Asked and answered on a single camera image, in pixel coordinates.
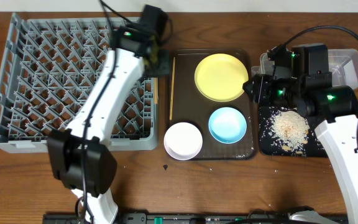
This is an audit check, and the pile of rice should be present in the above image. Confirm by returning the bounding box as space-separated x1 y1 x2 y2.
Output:
262 110 310 154

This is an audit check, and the light blue bowl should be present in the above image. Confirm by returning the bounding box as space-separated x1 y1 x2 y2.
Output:
208 107 247 144

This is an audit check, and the white pink bowl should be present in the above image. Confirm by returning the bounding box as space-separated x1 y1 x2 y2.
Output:
163 122 203 161

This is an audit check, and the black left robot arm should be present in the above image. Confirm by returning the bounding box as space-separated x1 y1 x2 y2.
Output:
47 26 165 223

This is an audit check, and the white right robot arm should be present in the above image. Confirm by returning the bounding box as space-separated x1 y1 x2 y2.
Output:
243 44 358 223

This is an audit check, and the black waste tray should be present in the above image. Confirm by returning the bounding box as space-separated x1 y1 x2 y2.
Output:
259 106 327 157

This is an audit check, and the clear plastic waste bin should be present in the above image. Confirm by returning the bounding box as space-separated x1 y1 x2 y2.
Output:
251 49 358 90

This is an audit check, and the yellow round plate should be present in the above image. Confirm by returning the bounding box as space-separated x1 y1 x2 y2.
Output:
195 54 249 102

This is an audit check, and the dark brown serving tray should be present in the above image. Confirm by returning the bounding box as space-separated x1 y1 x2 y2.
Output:
165 48 259 161

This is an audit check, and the grey plastic dish rack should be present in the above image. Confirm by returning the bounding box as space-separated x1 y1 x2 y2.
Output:
0 14 158 153

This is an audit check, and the black rail at table edge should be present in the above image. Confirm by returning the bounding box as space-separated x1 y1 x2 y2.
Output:
42 207 354 224

